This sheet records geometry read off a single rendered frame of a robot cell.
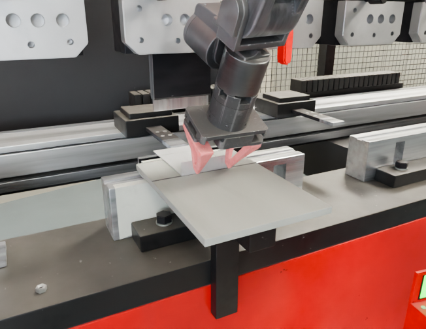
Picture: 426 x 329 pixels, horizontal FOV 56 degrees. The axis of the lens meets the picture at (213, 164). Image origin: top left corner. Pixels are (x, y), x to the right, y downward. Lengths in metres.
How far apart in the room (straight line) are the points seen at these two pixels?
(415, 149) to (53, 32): 0.82
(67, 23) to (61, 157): 0.38
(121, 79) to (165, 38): 0.57
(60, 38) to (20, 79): 0.56
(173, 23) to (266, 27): 0.20
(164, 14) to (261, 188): 0.29
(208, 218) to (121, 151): 0.47
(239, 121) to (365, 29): 0.39
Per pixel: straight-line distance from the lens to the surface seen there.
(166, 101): 0.67
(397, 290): 1.01
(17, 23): 0.59
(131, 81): 1.17
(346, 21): 0.80
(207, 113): 0.54
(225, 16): 0.45
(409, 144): 1.04
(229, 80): 0.49
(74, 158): 0.90
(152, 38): 0.61
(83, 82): 1.15
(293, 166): 0.81
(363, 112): 1.29
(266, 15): 0.44
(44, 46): 0.58
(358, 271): 0.87
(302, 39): 0.74
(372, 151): 0.95
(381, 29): 0.87
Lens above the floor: 1.23
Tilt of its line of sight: 20 degrees down
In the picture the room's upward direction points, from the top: straight up
